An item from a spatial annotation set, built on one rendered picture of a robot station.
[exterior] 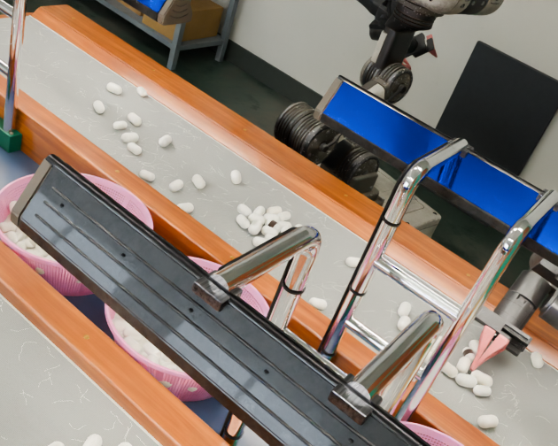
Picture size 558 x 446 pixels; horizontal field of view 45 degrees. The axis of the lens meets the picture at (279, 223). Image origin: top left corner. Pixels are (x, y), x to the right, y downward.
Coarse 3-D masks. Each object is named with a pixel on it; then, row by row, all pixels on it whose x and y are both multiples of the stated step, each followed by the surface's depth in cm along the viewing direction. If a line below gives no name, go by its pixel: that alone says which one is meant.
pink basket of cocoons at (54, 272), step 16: (32, 176) 121; (96, 176) 127; (0, 192) 114; (16, 192) 119; (112, 192) 127; (128, 192) 126; (0, 208) 114; (144, 208) 123; (32, 256) 104; (48, 272) 107; (64, 272) 107; (64, 288) 111; (80, 288) 112
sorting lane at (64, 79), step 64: (64, 64) 166; (128, 128) 150; (192, 128) 159; (192, 192) 137; (256, 192) 145; (320, 256) 133; (384, 256) 140; (384, 320) 122; (448, 320) 128; (448, 384) 114; (512, 384) 119
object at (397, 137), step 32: (352, 96) 107; (352, 128) 107; (384, 128) 105; (416, 128) 103; (384, 160) 105; (480, 160) 99; (448, 192) 100; (480, 192) 98; (512, 192) 97; (544, 192) 96; (512, 224) 96; (544, 224) 95; (544, 256) 95
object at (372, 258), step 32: (416, 160) 92; (448, 160) 95; (384, 224) 93; (512, 256) 84; (352, 288) 100; (416, 288) 93; (480, 288) 87; (352, 320) 102; (320, 352) 108; (448, 352) 93; (416, 384) 98
